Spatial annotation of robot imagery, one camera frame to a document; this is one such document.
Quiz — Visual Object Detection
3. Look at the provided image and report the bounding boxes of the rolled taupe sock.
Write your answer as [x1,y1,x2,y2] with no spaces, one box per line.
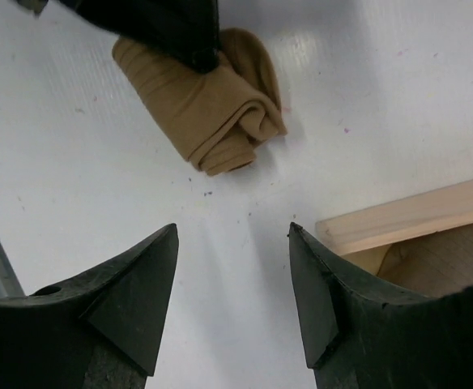
[345,218,473,300]

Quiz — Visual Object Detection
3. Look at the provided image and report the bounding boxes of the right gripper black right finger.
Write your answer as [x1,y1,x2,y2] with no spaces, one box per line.
[288,224,473,388]

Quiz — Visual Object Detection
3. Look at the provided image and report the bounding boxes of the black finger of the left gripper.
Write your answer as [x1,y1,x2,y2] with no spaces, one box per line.
[61,0,220,74]

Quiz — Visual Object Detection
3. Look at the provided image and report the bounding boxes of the brown sock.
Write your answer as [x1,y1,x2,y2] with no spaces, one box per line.
[112,28,288,176]

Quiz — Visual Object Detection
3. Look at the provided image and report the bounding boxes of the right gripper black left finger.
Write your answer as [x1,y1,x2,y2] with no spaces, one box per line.
[0,224,179,388]

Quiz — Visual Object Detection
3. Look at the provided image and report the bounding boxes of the wooden compartment tray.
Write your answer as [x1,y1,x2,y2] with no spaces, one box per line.
[314,174,473,260]

